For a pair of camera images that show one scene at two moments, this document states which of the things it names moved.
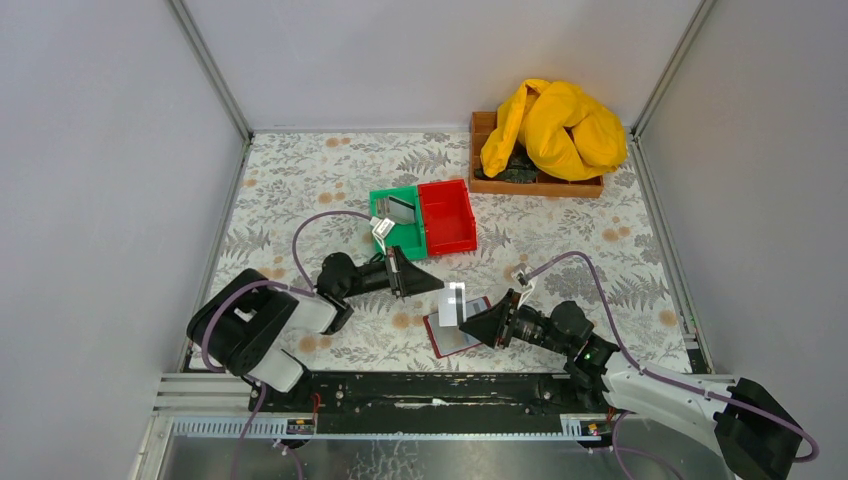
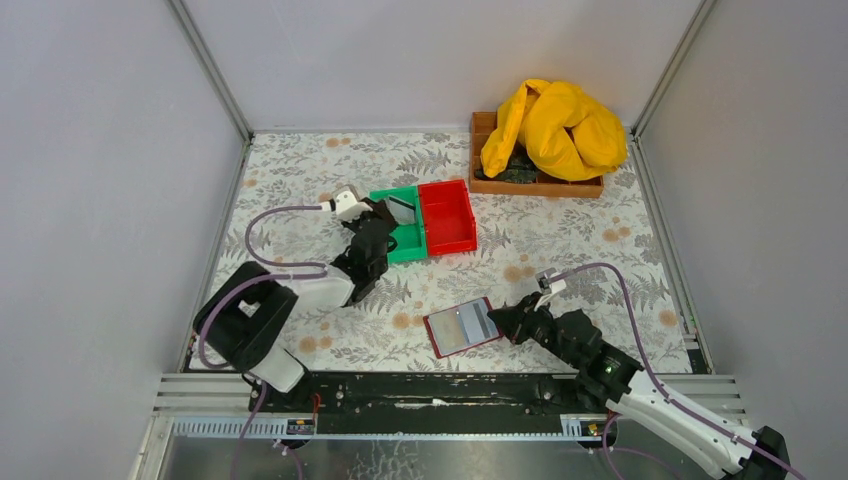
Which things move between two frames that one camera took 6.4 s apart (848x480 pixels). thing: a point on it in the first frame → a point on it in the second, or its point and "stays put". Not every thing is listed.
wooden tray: (482, 125) stays put
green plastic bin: (409, 238) stays put
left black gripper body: (395, 273) → (382, 220)
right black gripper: (511, 319) → (523, 321)
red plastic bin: (450, 223) stays put
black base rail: (433, 402) stays put
